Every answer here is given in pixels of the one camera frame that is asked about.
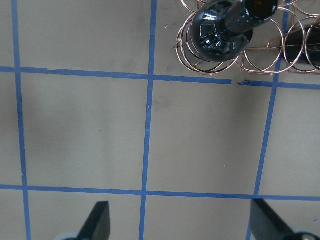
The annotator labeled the dark bottle in basket near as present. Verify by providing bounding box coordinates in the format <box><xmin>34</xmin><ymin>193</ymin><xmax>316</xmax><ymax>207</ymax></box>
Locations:
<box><xmin>190</xmin><ymin>0</ymin><xmax>278</xmax><ymax>62</ymax></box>

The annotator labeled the dark bottle in basket far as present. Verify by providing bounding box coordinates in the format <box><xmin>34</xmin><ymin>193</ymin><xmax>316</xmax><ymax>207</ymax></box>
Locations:
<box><xmin>283</xmin><ymin>25</ymin><xmax>320</xmax><ymax>70</ymax></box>

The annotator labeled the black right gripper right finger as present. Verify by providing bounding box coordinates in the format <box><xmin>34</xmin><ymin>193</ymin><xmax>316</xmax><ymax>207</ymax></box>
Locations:
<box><xmin>250</xmin><ymin>198</ymin><xmax>298</xmax><ymax>240</ymax></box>

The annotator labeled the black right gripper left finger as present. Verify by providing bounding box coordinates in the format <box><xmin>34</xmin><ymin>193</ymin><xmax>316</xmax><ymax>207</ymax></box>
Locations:
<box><xmin>76</xmin><ymin>201</ymin><xmax>111</xmax><ymax>240</ymax></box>

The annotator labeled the copper wire wine basket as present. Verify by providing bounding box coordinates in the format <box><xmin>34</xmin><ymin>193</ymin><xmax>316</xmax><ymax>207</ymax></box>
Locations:
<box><xmin>175</xmin><ymin>0</ymin><xmax>320</xmax><ymax>76</ymax></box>

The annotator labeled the dark bottle in basket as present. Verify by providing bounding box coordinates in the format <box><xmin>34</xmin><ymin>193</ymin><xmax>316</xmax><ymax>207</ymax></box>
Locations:
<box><xmin>283</xmin><ymin>25</ymin><xmax>320</xmax><ymax>70</ymax></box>
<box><xmin>190</xmin><ymin>0</ymin><xmax>278</xmax><ymax>62</ymax></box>

